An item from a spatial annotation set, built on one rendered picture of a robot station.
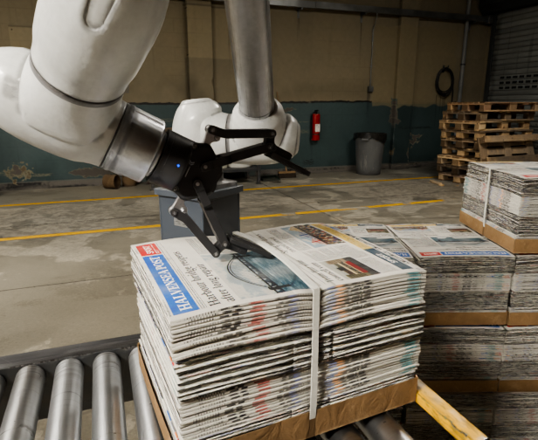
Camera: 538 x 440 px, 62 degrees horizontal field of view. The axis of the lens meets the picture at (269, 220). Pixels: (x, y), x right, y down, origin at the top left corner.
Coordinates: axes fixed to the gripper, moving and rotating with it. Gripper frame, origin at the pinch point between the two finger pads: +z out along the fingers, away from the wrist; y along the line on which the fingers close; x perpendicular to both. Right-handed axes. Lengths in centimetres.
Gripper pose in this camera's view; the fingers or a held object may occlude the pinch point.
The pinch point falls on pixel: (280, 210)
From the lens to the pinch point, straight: 68.3
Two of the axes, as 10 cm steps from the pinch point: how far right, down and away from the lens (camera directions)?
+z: 8.3, 3.6, 4.1
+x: 3.5, 2.4, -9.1
